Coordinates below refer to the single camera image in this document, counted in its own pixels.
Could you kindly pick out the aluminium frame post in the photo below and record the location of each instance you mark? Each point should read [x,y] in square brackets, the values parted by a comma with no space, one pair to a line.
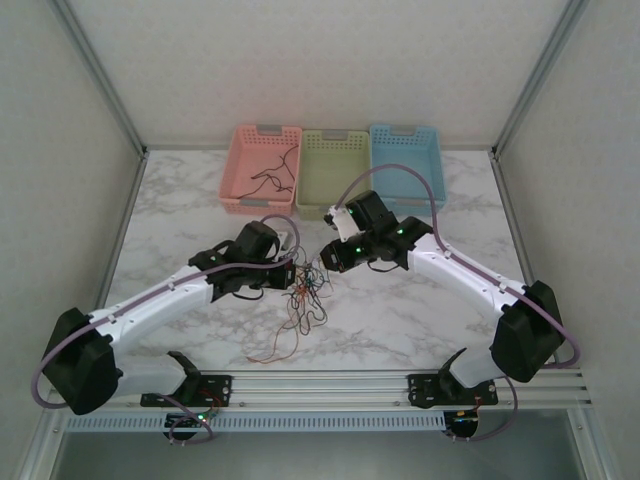
[100,75]
[550,65]

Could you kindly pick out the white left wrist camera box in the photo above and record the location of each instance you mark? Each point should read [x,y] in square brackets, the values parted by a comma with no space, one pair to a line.
[284,239]

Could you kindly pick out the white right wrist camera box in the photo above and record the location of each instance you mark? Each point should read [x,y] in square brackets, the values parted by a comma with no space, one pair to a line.
[345,222]

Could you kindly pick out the aluminium table back rail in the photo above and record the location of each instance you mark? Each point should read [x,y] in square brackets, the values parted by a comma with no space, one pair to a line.
[185,147]

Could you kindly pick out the green plastic basket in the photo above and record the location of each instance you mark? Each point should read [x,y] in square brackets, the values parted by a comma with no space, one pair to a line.
[335,170]

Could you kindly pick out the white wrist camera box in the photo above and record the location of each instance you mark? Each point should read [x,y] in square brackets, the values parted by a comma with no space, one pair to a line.
[345,222]
[284,239]

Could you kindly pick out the small black controller board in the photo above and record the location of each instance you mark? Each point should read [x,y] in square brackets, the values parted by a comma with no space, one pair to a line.
[462,416]
[187,422]

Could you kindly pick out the pink plastic basket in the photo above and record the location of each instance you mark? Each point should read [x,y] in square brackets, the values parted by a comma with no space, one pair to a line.
[250,160]

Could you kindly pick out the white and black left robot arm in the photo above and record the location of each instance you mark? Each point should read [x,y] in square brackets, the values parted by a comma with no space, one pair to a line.
[150,310]

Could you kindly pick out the aluminium frame leg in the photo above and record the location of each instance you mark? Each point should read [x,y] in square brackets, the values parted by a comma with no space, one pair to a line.
[592,445]
[40,445]

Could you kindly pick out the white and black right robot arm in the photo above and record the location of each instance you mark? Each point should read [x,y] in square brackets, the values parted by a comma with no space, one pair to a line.
[460,270]

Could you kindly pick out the blue plastic basket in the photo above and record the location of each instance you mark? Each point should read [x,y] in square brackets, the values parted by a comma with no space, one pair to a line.
[407,150]

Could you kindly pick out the aluminium mounting rail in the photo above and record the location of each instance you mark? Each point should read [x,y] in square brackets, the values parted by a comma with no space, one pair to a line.
[320,387]

